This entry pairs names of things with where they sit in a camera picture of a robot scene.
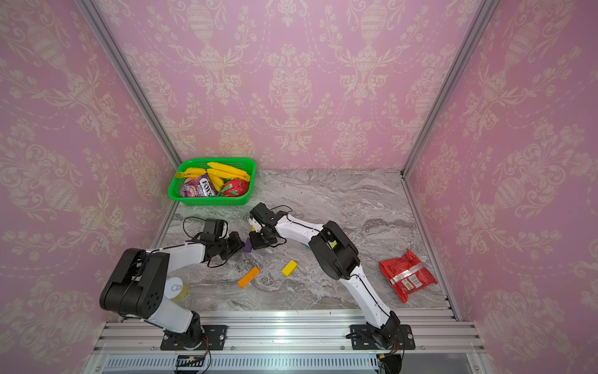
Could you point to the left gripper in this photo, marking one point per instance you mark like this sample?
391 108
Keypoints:
238 243

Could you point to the purple block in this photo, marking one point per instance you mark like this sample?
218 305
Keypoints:
247 246

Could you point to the orange block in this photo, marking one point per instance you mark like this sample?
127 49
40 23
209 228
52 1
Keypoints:
250 276

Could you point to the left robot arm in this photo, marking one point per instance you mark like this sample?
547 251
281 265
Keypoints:
137 286

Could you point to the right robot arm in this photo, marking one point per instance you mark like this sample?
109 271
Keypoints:
338 258

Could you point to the yellow block lower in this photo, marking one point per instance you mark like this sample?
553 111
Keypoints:
289 268

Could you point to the red dragon fruit toy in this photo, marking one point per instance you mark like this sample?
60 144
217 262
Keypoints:
234 188

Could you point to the purple snack packet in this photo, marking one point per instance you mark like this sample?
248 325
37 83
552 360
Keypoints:
198 187

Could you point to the yellow banana bunch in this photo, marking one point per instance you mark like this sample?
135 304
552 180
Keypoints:
217 172

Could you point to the green plastic basket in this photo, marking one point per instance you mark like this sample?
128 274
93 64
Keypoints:
243 163

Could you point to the red snack bag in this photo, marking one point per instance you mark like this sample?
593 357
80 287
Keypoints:
407 275

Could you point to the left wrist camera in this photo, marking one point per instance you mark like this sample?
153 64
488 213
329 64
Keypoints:
213 230

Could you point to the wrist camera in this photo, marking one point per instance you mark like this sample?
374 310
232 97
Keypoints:
262 215
213 230

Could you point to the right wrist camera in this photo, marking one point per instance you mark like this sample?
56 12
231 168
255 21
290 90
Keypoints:
262 215

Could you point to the aluminium mounting rail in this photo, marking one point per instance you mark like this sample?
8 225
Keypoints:
307 341

